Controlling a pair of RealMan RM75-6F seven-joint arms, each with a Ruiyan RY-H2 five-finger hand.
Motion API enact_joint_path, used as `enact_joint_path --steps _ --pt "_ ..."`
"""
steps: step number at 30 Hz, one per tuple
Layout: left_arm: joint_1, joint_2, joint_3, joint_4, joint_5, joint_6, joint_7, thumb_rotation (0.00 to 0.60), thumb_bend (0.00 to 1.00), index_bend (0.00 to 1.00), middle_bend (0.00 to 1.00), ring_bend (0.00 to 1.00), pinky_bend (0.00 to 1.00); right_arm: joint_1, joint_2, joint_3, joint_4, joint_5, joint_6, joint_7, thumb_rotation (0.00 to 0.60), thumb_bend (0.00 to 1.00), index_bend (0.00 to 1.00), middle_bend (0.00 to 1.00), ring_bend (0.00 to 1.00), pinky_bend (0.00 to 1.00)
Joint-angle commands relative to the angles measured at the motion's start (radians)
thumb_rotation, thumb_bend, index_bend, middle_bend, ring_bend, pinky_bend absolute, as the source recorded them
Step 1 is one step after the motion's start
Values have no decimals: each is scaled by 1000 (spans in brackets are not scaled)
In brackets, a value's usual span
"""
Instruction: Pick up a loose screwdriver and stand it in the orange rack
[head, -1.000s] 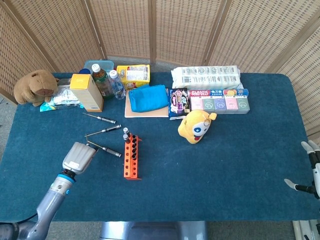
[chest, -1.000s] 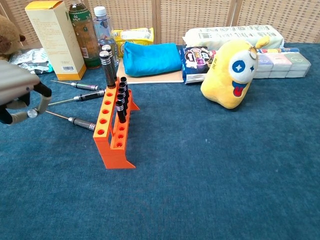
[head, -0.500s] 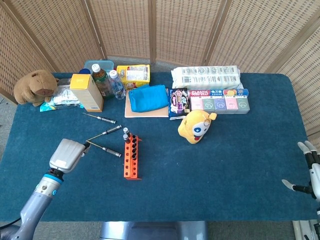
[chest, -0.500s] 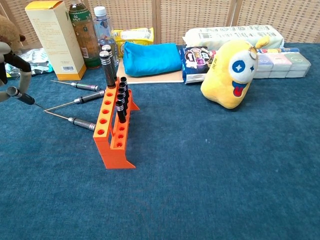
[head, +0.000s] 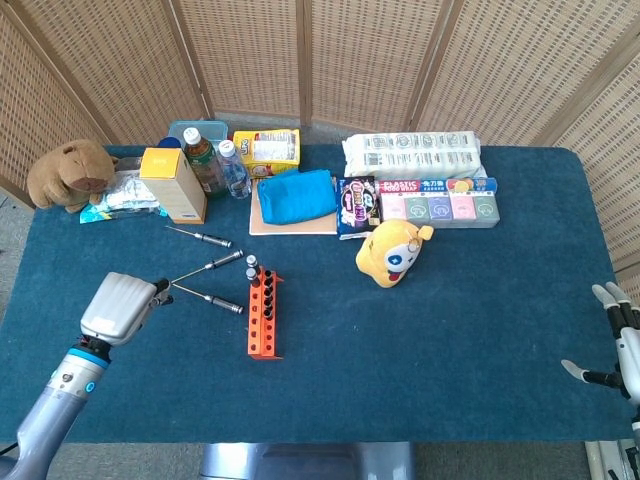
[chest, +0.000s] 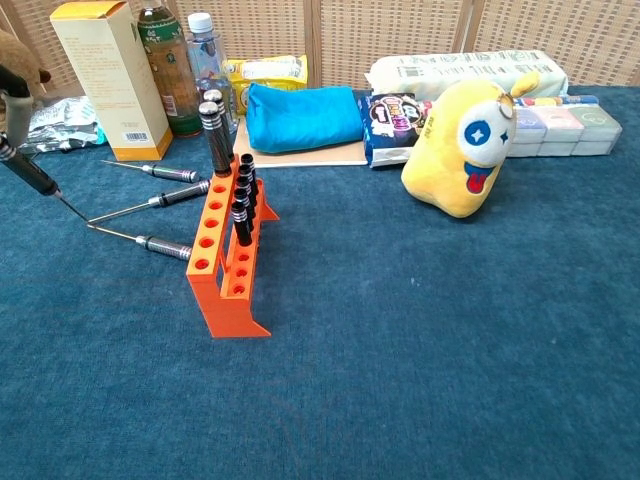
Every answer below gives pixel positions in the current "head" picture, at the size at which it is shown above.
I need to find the yellow snack bag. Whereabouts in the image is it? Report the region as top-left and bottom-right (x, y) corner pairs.
(232, 128), (302, 180)

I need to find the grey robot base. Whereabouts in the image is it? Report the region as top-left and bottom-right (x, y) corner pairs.
(199, 441), (417, 480)

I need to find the blue plastic container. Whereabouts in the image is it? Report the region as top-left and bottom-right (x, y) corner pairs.
(167, 119), (230, 151)

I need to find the blue felt table cover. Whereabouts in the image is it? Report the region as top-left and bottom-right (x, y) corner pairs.
(0, 144), (636, 445)

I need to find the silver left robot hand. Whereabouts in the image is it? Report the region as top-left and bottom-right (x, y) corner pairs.
(79, 271), (175, 347)

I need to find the tall yellow carton box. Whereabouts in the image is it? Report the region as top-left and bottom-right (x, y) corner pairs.
(138, 147), (208, 226)

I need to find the wicker folding screen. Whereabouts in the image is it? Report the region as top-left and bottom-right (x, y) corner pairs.
(0, 0), (640, 274)

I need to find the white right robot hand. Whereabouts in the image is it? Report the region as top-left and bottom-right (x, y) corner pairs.
(560, 282), (640, 406)

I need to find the black handle precision screwdriver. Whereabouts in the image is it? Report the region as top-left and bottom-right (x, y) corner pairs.
(170, 249), (245, 285)

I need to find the yellow plush toy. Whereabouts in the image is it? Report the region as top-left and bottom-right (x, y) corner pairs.
(355, 218), (435, 290)

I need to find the knurled handle precision screwdriver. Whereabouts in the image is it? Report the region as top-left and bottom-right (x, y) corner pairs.
(172, 283), (245, 316)

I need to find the brown capybara plush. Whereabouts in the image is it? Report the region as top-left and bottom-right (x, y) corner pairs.
(26, 139), (120, 215)

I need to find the clear water bottle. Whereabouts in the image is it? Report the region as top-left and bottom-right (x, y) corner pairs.
(217, 139), (253, 200)

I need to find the plastic food wrap box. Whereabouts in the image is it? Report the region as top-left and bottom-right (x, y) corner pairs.
(375, 177), (499, 195)

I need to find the dark blue printed packet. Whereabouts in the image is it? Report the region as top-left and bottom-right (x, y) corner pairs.
(336, 175), (384, 241)

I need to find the green tea bottle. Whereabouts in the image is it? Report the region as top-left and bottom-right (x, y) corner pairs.
(181, 127), (227, 198)

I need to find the beige flat board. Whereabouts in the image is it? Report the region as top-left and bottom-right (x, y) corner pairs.
(248, 178), (339, 237)

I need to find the colourful plastic case set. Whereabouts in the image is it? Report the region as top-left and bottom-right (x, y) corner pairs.
(379, 192), (501, 230)

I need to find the silver foil wipes pack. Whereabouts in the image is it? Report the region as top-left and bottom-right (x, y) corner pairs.
(79, 168), (169, 225)

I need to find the white metal frame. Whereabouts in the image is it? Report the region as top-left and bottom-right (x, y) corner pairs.
(584, 414), (640, 480)

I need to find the blue folded cloth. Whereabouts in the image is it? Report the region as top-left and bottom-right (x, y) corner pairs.
(256, 168), (338, 226)

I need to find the orange tool rack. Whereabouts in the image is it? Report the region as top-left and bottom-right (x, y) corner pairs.
(247, 267), (285, 361)

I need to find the white paper roll pack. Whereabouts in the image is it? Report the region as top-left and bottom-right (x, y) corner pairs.
(342, 130), (484, 182)

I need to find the dark grey precision screwdriver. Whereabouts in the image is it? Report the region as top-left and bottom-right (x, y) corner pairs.
(165, 225), (234, 250)

